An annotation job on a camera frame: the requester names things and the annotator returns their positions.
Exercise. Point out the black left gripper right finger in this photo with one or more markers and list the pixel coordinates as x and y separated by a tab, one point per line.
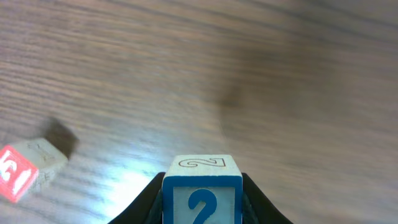
257	208

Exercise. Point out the blue number 2 block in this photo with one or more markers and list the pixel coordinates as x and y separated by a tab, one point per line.
201	189

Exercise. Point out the red number 3 block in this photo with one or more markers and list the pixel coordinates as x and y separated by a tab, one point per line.
27	166

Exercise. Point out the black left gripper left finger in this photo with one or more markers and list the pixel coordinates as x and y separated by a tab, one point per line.
146	208

